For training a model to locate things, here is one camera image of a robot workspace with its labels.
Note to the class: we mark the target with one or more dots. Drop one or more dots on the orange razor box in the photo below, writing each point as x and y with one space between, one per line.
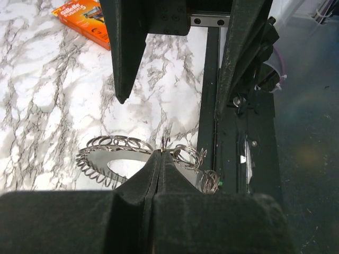
86 18

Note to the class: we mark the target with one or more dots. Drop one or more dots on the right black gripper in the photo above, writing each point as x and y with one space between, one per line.
127 30

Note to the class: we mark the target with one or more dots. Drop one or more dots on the metal disc with key rings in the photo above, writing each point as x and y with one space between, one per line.
111 160

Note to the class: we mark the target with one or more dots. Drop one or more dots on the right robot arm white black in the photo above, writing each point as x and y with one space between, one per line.
267 53

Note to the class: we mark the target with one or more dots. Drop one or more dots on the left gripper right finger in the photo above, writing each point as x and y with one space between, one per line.
188 221

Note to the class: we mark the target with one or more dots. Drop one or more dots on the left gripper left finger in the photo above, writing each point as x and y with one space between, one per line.
89 221

